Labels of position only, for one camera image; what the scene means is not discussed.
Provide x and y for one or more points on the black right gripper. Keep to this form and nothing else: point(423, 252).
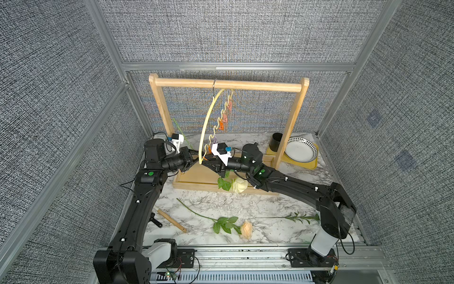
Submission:
point(220, 166)

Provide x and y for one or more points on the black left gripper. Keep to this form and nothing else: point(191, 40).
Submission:
point(185, 155)

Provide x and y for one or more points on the yellow plastic clip hanger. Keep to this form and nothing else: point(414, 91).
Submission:
point(205, 147)

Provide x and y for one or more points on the white rose with stem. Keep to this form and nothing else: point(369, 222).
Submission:
point(236, 185)

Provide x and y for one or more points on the peach rose with stem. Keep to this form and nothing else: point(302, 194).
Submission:
point(226, 224)

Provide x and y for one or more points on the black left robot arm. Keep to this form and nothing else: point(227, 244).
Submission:
point(142, 206)

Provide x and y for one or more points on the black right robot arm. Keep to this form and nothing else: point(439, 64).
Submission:
point(336, 209)

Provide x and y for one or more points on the black cup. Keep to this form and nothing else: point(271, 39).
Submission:
point(275, 141)

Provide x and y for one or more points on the black scoop tool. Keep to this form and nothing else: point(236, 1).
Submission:
point(154, 221)

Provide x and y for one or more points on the white patterned plate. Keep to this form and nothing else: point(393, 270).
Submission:
point(301, 150)

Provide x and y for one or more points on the yellow tray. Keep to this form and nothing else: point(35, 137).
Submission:
point(269, 158)

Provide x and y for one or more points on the green leafy sprig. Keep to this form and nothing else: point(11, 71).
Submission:
point(297, 217)

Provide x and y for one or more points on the wooden hanging rack frame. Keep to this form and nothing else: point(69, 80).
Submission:
point(157, 84)

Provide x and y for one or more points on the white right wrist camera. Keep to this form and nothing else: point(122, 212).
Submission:
point(222, 151)

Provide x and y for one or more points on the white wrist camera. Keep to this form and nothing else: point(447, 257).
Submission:
point(176, 140)
point(222, 151)

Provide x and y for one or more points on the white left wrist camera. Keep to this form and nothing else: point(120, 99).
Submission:
point(176, 140)

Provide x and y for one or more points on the wooden handled spatula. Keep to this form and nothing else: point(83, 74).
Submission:
point(171, 220)

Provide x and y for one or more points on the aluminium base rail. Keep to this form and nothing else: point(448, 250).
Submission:
point(168, 263)

